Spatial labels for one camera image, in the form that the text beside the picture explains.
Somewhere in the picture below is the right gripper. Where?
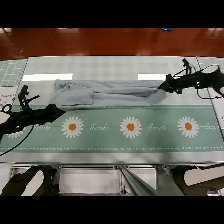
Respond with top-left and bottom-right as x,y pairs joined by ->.
157,73 -> 188,95

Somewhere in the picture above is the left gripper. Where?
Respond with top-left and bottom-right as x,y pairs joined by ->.
31,103 -> 66,126

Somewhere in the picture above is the light blue shirt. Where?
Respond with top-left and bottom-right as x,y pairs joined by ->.
53,78 -> 168,109

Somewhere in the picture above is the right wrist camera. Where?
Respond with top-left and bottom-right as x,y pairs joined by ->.
172,57 -> 195,77

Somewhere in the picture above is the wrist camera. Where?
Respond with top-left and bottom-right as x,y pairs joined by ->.
172,57 -> 195,77
17,84 -> 41,112

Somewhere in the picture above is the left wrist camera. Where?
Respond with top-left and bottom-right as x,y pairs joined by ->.
17,84 -> 41,112

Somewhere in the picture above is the black cable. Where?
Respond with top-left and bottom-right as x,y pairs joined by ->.
0,124 -> 35,157
195,85 -> 215,101

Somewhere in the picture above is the silver frame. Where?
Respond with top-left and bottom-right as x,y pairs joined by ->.
0,161 -> 224,197

